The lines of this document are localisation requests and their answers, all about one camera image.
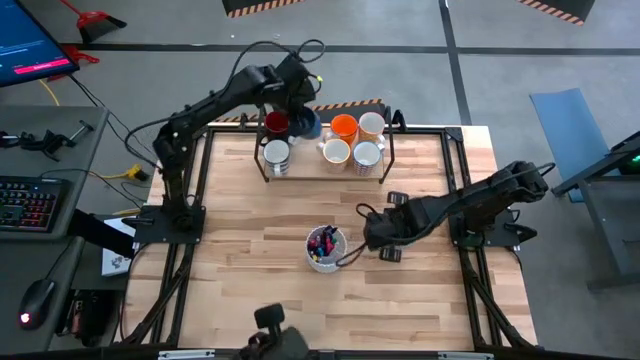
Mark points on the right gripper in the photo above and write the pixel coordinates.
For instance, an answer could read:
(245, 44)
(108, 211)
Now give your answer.
(392, 225)

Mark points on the silver metal bracket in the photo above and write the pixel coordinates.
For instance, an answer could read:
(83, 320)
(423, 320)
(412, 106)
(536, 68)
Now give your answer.
(465, 356)
(185, 354)

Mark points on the white mug orange lattice pattern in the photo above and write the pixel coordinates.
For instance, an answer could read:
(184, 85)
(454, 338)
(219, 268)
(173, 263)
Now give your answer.
(371, 125)

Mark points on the white mug dark stripes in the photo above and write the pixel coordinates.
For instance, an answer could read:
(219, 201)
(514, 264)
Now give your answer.
(276, 152)

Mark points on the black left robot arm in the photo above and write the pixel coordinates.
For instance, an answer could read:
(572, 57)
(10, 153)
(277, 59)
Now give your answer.
(210, 102)

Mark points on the yellow power plug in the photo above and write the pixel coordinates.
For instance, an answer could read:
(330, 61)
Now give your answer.
(134, 172)

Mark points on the black table clamp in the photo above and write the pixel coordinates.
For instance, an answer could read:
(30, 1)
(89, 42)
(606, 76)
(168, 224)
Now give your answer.
(243, 120)
(399, 119)

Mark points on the black computer mouse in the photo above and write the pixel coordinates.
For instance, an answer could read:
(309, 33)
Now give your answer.
(35, 302)

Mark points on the red plastic tool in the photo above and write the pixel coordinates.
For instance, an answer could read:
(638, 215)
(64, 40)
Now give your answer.
(80, 54)

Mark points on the grey desk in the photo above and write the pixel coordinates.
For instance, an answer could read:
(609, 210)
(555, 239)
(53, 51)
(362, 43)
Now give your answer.
(85, 155)

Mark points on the blue floor mat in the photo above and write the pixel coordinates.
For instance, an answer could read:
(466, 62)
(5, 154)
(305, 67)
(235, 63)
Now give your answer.
(570, 135)

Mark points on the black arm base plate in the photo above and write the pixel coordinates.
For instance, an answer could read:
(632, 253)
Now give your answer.
(507, 235)
(150, 227)

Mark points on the red marker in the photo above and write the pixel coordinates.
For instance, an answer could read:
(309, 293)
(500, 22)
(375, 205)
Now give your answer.
(328, 246)

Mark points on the computer monitor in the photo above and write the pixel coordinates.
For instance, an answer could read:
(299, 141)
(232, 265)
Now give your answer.
(30, 45)

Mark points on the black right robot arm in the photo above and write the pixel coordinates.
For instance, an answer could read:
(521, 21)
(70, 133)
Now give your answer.
(465, 202)

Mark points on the white printed box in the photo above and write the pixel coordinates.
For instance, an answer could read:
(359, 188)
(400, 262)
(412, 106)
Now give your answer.
(117, 260)

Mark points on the white mug small dotted pattern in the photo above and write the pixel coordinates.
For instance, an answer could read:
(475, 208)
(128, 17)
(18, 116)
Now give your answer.
(366, 155)

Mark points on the black aluminium table frame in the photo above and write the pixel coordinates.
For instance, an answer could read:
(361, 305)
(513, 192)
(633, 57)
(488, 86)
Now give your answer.
(174, 310)

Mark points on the black mug red inside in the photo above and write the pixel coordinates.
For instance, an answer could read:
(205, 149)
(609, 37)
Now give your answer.
(276, 122)

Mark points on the red and black dustpan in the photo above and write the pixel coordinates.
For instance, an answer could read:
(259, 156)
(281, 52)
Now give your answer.
(102, 27)

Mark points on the backlit black keyboard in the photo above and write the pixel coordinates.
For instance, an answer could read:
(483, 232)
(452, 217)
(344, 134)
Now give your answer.
(30, 202)

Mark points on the dark metal cart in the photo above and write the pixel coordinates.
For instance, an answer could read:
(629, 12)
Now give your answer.
(605, 220)

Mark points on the black clamp mount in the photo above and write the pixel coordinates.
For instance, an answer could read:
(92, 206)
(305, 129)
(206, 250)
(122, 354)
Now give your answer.
(47, 142)

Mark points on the black hazard striped floor plate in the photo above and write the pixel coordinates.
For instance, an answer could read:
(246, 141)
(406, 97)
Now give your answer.
(560, 7)
(260, 6)
(350, 108)

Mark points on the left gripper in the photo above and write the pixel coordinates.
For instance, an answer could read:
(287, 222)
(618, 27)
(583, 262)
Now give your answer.
(295, 90)

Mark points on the yellow rimmed orange patterned mug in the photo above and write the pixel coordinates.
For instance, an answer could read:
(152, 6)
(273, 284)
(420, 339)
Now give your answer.
(336, 152)

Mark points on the white ribbed pen holder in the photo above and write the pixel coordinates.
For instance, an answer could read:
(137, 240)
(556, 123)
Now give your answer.
(327, 262)

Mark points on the black equipment under desk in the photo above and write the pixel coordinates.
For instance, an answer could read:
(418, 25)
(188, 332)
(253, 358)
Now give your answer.
(92, 315)

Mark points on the black marker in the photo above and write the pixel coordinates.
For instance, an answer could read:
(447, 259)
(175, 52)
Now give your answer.
(330, 231)

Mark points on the pink marker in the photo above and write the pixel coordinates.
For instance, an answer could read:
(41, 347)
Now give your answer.
(314, 244)

